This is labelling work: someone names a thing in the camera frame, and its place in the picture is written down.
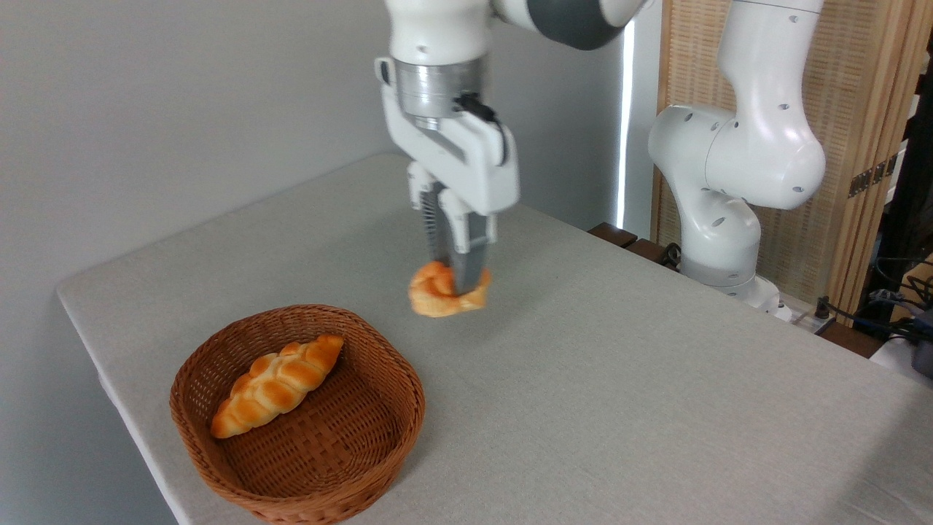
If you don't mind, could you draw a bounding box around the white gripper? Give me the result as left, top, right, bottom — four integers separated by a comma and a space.
375, 57, 521, 298

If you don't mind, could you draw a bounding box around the round braided bread bun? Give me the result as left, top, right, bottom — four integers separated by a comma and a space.
407, 260, 493, 319

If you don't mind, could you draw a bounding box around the long braided bread loaf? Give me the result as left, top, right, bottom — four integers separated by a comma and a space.
211, 334, 345, 440

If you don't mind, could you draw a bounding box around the brown wicker basket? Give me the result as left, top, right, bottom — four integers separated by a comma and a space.
169, 304, 426, 525

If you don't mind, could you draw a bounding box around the dark brown wooden block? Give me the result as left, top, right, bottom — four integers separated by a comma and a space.
588, 222, 639, 249
627, 238, 682, 272

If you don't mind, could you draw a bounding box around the grey tablecloth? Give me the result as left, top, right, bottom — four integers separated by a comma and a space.
56, 152, 933, 525

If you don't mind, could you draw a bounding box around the black vertical stand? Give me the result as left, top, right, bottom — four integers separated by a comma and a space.
864, 69, 933, 311

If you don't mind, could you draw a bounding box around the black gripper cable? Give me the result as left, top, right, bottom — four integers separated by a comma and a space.
453, 93, 509, 166

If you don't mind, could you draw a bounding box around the black cable bundle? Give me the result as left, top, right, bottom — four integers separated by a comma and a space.
813, 255, 933, 343

